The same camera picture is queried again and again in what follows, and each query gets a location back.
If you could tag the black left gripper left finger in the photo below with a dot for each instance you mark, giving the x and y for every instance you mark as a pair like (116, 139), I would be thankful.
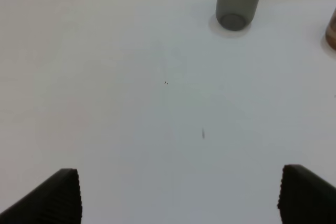
(56, 200)

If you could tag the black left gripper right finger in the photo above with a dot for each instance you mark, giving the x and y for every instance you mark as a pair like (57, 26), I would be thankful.
(305, 197)

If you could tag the orange translucent cup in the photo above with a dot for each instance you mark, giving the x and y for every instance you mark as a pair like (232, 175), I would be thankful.
(330, 33)

